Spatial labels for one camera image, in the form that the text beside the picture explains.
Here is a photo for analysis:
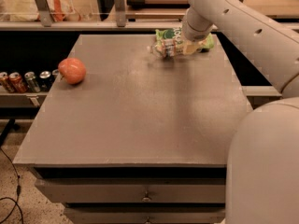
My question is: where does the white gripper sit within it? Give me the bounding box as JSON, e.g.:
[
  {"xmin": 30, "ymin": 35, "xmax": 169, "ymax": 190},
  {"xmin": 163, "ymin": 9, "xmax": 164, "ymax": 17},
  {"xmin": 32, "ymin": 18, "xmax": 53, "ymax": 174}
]
[{"xmin": 182, "ymin": 7, "xmax": 213, "ymax": 55}]

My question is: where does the clear plastic water bottle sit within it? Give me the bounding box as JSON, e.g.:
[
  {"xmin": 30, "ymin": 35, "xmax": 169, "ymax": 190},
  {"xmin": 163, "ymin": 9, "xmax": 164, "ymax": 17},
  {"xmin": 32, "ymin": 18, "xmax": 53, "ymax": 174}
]
[{"xmin": 147, "ymin": 39, "xmax": 183, "ymax": 59}]

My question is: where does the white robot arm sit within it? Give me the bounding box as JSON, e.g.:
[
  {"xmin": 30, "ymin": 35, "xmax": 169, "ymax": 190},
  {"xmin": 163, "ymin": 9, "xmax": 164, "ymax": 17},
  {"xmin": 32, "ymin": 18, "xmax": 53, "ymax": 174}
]
[{"xmin": 183, "ymin": 0, "xmax": 299, "ymax": 224}]

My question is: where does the green rice chip bag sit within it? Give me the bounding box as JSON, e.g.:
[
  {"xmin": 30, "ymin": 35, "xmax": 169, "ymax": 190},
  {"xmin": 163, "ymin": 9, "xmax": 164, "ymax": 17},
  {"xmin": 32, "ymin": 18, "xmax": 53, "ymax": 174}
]
[{"xmin": 155, "ymin": 28, "xmax": 214, "ymax": 52}]

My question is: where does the white orange plastic bag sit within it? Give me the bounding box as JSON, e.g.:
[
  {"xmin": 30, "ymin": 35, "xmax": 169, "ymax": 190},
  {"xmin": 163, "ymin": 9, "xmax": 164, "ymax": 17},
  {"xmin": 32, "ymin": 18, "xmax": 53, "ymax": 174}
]
[{"xmin": 9, "ymin": 0, "xmax": 75, "ymax": 21}]

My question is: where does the grey drawer cabinet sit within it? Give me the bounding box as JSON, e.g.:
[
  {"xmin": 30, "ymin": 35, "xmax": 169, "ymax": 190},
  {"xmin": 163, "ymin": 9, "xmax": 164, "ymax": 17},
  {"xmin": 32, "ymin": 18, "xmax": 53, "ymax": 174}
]
[{"xmin": 14, "ymin": 35, "xmax": 251, "ymax": 224}]

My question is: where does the red apple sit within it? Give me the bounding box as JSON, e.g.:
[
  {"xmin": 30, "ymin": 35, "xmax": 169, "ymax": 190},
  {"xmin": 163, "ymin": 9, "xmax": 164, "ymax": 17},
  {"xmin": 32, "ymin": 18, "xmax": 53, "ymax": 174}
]
[{"xmin": 58, "ymin": 58, "xmax": 86, "ymax": 85}]

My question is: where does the dark soda can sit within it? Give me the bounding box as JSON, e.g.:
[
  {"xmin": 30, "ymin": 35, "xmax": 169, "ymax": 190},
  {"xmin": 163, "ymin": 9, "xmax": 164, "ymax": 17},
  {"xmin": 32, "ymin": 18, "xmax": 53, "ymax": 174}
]
[{"xmin": 52, "ymin": 69, "xmax": 59, "ymax": 80}]

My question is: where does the black soda can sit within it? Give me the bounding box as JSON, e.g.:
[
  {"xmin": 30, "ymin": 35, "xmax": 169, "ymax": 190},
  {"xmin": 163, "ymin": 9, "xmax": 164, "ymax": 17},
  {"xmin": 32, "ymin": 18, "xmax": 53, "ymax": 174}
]
[{"xmin": 39, "ymin": 71, "xmax": 53, "ymax": 91}]

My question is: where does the upper drawer knob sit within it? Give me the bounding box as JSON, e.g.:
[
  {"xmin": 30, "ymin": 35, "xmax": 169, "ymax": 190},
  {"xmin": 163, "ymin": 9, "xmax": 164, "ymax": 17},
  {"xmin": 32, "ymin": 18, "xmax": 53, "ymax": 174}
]
[{"xmin": 141, "ymin": 192, "xmax": 152, "ymax": 203}]

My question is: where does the drawer knob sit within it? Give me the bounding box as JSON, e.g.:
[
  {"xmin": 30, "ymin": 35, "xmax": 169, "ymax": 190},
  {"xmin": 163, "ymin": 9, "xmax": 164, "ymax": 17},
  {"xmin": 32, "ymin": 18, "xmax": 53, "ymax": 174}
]
[
  {"xmin": 144, "ymin": 217, "xmax": 152, "ymax": 224},
  {"xmin": 141, "ymin": 192, "xmax": 152, "ymax": 203}
]

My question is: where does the green silver soda can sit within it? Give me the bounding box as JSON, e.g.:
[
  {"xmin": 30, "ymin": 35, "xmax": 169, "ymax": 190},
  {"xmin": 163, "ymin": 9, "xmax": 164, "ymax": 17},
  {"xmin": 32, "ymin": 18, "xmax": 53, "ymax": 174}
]
[{"xmin": 24, "ymin": 71, "xmax": 41, "ymax": 92}]

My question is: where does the red soda can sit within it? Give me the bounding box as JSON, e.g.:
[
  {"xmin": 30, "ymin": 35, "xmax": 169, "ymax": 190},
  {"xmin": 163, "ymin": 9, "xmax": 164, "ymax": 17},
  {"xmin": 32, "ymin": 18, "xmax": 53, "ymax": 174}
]
[
  {"xmin": 9, "ymin": 72, "xmax": 28, "ymax": 93},
  {"xmin": 0, "ymin": 72, "xmax": 15, "ymax": 93}
]

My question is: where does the lower drawer knob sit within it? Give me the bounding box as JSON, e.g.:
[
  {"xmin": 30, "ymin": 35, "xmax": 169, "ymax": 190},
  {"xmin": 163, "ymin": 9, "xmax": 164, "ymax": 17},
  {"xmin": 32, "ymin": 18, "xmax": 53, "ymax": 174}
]
[{"xmin": 144, "ymin": 217, "xmax": 152, "ymax": 224}]

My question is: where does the red soda can far left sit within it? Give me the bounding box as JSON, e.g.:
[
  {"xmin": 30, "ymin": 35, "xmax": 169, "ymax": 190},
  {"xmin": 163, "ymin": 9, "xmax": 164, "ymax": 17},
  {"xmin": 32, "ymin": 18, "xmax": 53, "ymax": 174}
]
[{"xmin": 0, "ymin": 72, "xmax": 15, "ymax": 93}]

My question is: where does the left low metal shelf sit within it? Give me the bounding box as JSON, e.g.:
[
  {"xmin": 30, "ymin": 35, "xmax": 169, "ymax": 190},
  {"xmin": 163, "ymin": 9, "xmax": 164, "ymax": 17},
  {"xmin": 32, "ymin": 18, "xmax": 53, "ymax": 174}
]
[{"xmin": 0, "ymin": 87, "xmax": 48, "ymax": 108}]

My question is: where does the middle metal bracket post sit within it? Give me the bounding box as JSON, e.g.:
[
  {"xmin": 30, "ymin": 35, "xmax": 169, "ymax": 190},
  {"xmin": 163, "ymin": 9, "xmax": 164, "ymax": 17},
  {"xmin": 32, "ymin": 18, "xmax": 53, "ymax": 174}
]
[{"xmin": 114, "ymin": 0, "xmax": 126, "ymax": 27}]

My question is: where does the metal bracket post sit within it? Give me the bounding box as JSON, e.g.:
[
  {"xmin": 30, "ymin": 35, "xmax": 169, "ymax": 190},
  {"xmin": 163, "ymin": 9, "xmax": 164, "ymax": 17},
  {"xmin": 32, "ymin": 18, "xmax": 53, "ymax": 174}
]
[
  {"xmin": 35, "ymin": 0, "xmax": 53, "ymax": 27},
  {"xmin": 114, "ymin": 0, "xmax": 126, "ymax": 27}
]

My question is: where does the left metal bracket post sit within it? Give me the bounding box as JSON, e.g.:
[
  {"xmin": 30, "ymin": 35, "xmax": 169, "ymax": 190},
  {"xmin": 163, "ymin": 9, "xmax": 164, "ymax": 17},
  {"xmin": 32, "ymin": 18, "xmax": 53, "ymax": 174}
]
[{"xmin": 35, "ymin": 0, "xmax": 53, "ymax": 27}]

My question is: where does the black cable left floor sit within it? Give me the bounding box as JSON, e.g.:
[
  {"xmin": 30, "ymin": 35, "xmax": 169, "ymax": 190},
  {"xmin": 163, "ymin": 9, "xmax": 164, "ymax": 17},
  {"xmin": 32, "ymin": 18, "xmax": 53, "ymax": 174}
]
[{"xmin": 0, "ymin": 147, "xmax": 25, "ymax": 224}]

